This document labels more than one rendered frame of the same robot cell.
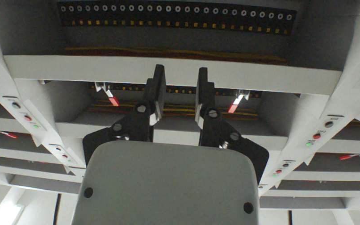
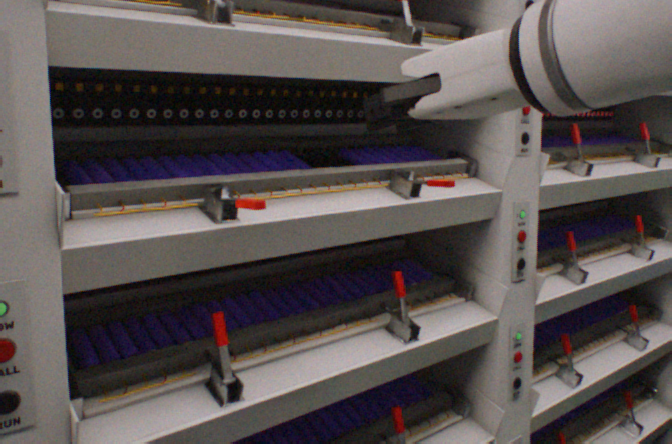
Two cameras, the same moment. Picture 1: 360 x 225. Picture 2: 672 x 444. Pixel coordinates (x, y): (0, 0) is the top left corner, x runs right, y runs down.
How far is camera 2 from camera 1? 0.49 m
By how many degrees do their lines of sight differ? 63
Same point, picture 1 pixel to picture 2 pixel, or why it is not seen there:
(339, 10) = not seen: hidden behind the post
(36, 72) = not seen: hidden behind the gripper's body
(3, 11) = (468, 128)
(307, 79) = (117, 47)
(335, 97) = (27, 1)
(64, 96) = not seen: outside the picture
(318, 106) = not seen: outside the picture
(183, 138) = not seen: outside the picture
